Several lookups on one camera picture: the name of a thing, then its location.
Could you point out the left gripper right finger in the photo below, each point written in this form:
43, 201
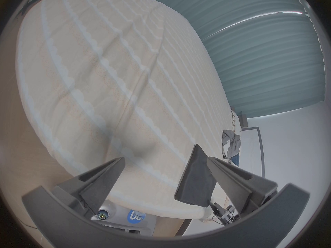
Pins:
230, 185

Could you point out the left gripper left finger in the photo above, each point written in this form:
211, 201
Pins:
103, 182

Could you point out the black T-shirt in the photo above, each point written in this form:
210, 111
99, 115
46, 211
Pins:
196, 179

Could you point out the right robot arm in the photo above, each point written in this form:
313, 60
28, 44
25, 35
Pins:
225, 212

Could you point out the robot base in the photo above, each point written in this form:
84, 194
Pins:
124, 216

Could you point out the pile of clothes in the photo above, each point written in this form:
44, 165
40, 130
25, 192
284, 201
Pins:
231, 145

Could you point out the bed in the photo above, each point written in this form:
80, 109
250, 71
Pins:
116, 86

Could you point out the white printed pillow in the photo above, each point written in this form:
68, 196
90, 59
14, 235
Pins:
235, 121

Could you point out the grey bedside table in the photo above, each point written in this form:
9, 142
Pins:
243, 119

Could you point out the blue-green curtain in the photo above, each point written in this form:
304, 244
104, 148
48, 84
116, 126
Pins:
271, 68
219, 6

